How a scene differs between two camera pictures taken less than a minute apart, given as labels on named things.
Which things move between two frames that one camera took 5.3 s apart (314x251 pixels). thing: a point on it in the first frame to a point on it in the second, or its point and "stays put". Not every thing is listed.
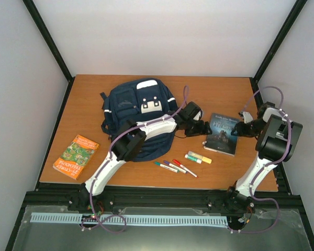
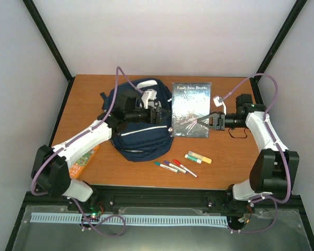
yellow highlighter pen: (204, 159) stays put
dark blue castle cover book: (221, 140) to (190, 101)
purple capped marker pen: (175, 167) stays put
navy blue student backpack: (137, 99) stays put
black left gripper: (201, 131) to (157, 120)
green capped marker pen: (166, 167) stays put
